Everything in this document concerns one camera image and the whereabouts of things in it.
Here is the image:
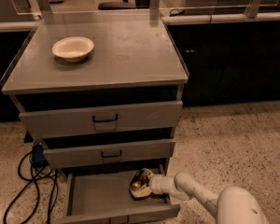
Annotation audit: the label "black floor cables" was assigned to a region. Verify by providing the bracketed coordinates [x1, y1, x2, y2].
[2, 151, 60, 224]

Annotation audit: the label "grey drawer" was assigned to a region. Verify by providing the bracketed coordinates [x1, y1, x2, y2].
[52, 170, 180, 224]
[44, 139, 175, 169]
[20, 101, 183, 139]

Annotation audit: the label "grey middle drawer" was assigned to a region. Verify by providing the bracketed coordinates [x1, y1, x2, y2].
[44, 139, 175, 169]

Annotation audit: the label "dark counter cabinet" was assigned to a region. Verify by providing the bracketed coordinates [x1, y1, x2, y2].
[168, 21, 280, 106]

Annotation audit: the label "grey bottom drawer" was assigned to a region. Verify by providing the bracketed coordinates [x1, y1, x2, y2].
[52, 170, 180, 224]

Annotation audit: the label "white bowl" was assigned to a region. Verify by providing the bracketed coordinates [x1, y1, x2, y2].
[51, 36, 94, 63]

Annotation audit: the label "grey drawer cabinet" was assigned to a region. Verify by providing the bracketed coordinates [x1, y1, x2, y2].
[0, 9, 189, 224]

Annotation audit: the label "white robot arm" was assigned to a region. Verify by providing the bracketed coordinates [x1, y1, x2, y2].
[129, 168, 269, 224]

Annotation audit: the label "grey top drawer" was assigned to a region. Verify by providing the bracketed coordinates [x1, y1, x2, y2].
[20, 101, 183, 139]

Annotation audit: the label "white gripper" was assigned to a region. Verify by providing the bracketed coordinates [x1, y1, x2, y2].
[131, 168, 176, 200]

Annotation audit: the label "black office chair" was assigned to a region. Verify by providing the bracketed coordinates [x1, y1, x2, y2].
[98, 0, 150, 10]

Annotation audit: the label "blue power adapter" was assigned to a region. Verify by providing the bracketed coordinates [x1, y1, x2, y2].
[30, 145, 48, 167]

